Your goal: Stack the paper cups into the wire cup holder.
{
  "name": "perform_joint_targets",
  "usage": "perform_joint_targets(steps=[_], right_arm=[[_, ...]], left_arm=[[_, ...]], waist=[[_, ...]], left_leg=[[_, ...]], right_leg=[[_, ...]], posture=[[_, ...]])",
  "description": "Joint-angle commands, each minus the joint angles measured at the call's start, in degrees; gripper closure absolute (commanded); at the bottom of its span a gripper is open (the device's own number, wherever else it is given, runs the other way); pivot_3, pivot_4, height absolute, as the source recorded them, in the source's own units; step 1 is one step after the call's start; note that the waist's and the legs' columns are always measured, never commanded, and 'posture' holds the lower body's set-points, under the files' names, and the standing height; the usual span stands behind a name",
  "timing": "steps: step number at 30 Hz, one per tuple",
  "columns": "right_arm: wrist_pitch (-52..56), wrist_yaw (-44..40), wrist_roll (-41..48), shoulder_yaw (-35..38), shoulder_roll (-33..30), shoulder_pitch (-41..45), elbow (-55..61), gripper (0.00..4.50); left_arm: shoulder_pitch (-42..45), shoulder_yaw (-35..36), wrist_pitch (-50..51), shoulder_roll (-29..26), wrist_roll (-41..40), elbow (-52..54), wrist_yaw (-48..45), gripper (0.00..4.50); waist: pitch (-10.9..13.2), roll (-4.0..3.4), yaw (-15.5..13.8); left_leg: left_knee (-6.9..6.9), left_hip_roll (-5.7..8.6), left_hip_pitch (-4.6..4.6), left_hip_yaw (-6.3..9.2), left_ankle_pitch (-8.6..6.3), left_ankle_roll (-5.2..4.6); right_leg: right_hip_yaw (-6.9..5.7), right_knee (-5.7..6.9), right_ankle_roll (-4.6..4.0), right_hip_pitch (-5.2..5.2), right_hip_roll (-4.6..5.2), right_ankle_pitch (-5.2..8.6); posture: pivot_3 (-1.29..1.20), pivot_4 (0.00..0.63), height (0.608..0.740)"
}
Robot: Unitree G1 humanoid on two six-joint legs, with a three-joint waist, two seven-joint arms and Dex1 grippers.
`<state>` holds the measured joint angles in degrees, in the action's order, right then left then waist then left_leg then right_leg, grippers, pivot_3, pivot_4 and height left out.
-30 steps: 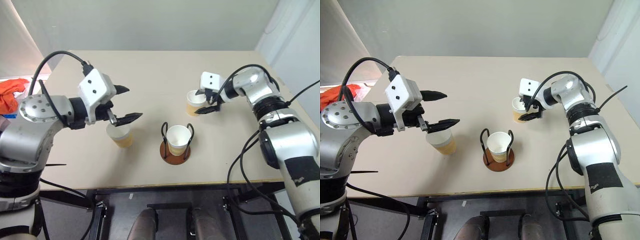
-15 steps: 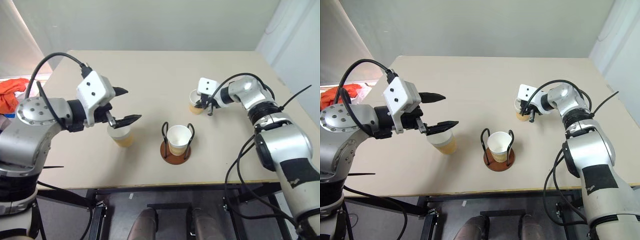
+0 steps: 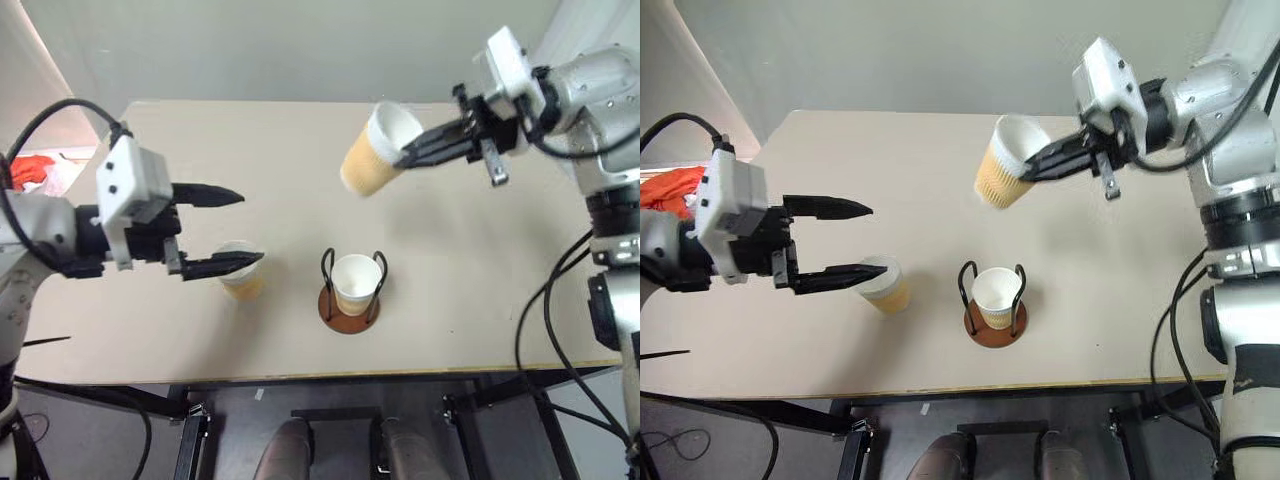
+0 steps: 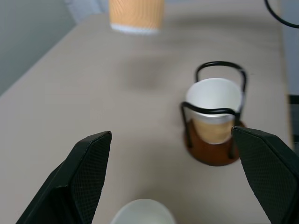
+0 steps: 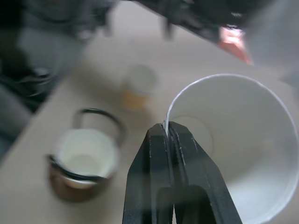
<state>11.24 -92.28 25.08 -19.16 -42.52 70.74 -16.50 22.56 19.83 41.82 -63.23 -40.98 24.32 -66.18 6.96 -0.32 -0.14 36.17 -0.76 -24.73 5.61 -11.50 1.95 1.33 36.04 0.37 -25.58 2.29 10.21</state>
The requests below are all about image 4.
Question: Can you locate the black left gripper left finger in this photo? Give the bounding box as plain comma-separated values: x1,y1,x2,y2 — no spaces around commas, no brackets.
15,131,113,224

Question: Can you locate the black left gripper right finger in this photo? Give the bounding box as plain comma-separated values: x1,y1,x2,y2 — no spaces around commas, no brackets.
231,126,299,224

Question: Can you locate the black wire cup holder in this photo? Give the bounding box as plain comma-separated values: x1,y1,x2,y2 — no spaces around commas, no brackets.
180,61,248,167

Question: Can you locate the black cable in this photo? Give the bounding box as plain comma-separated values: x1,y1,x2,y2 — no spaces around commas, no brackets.
264,0,299,29

